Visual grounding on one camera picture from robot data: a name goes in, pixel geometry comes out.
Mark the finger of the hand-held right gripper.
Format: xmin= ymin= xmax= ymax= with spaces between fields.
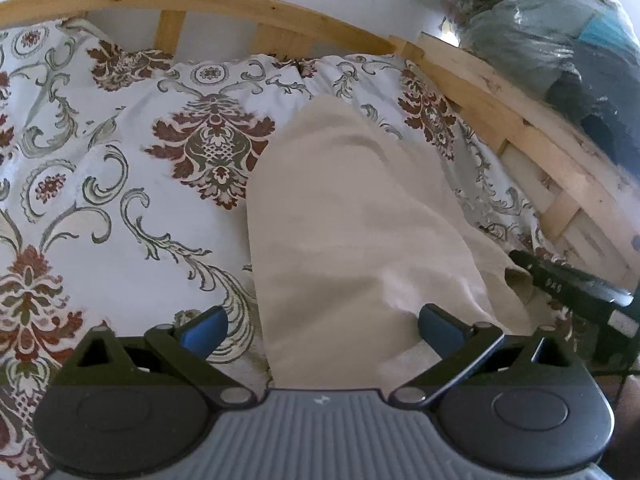
xmin=509 ymin=250 xmax=576 ymax=307

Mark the clear plastic bag of clothes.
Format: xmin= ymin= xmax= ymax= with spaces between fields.
xmin=436 ymin=0 xmax=640 ymax=163

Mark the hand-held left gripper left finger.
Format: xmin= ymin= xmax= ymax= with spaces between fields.
xmin=66 ymin=305 xmax=258 ymax=408

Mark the beige hooded jacket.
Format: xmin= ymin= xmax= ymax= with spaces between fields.
xmin=245 ymin=95 xmax=553 ymax=392

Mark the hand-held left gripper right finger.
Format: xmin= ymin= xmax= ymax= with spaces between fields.
xmin=389 ymin=304 xmax=583 ymax=408

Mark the wooden bed frame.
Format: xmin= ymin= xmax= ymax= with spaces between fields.
xmin=0 ymin=0 xmax=640 ymax=306

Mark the floral patterned bedsheet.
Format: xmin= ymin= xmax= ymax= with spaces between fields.
xmin=0 ymin=17 xmax=593 ymax=466

